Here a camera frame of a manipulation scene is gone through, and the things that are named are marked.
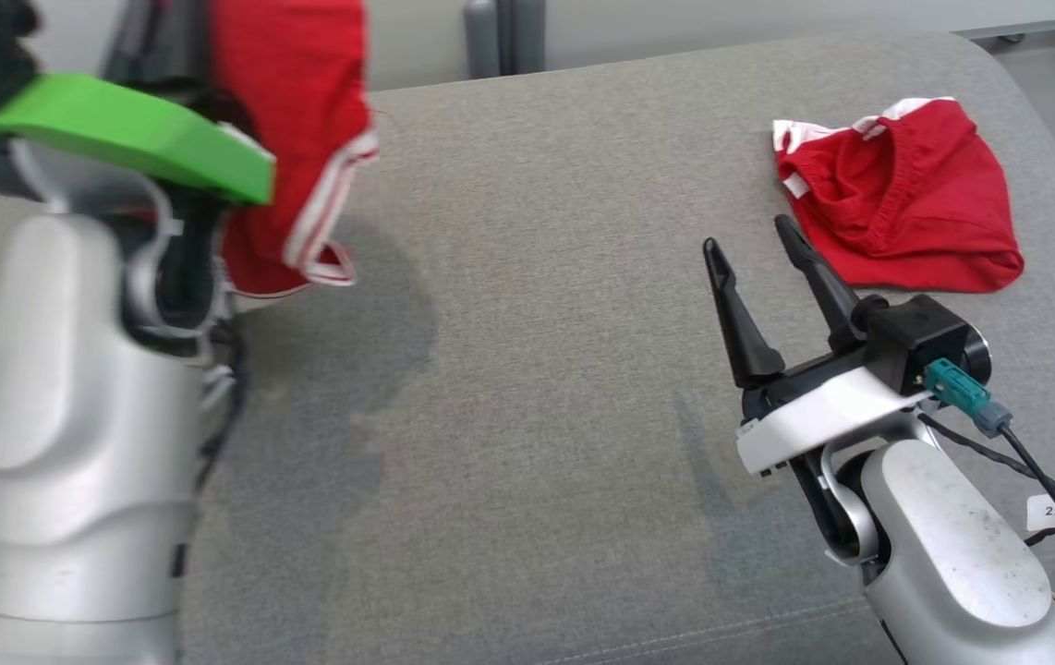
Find grey partition base rail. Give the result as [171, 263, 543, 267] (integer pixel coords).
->
[952, 14, 1055, 45]

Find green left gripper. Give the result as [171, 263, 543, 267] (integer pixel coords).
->
[0, 0, 276, 208]

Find teal right camera connector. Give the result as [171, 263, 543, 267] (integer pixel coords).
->
[923, 358, 1013, 438]

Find red shorts with white trim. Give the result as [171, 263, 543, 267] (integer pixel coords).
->
[772, 96, 1025, 294]

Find red and white basketball jersey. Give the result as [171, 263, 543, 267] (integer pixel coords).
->
[209, 0, 381, 301]

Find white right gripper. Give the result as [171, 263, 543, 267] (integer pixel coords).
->
[702, 213, 935, 478]

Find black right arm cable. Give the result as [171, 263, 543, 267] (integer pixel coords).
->
[916, 416, 1055, 638]

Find grey fabric sofa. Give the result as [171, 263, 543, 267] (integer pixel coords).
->
[0, 32, 1055, 665]

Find grey partition post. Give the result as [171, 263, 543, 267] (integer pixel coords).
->
[463, 0, 549, 79]

